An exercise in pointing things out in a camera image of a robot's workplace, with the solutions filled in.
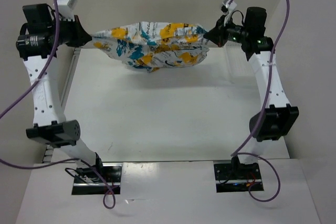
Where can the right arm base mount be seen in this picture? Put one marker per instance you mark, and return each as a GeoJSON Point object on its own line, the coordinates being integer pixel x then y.
{"type": "Point", "coordinates": [233, 178]}

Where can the aluminium table edge rail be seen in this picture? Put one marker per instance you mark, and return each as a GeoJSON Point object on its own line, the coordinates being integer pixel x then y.
{"type": "Point", "coordinates": [67, 59]}

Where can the patterned white teal yellow shorts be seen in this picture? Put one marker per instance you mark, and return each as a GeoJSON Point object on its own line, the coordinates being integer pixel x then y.
{"type": "Point", "coordinates": [154, 45]}

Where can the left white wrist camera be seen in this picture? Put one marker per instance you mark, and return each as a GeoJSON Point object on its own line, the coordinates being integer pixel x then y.
{"type": "Point", "coordinates": [65, 10]}

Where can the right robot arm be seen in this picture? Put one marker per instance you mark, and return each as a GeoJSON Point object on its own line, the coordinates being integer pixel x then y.
{"type": "Point", "coordinates": [276, 116]}

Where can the white plastic basket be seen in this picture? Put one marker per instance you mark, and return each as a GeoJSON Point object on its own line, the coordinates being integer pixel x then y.
{"type": "Point", "coordinates": [239, 69]}

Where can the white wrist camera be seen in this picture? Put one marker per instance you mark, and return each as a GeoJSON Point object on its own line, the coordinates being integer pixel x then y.
{"type": "Point", "coordinates": [228, 7]}
{"type": "Point", "coordinates": [65, 10]}

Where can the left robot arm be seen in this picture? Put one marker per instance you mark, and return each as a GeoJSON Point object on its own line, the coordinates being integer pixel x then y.
{"type": "Point", "coordinates": [37, 43]}

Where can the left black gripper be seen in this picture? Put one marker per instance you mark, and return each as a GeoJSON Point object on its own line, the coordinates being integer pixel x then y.
{"type": "Point", "coordinates": [82, 36]}

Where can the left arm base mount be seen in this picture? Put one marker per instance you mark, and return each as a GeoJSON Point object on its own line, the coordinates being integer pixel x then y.
{"type": "Point", "coordinates": [86, 182]}

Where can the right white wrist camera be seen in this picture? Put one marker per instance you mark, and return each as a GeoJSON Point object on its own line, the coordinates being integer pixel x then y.
{"type": "Point", "coordinates": [228, 7]}

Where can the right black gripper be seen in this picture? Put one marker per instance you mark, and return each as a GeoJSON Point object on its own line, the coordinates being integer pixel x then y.
{"type": "Point", "coordinates": [216, 35]}

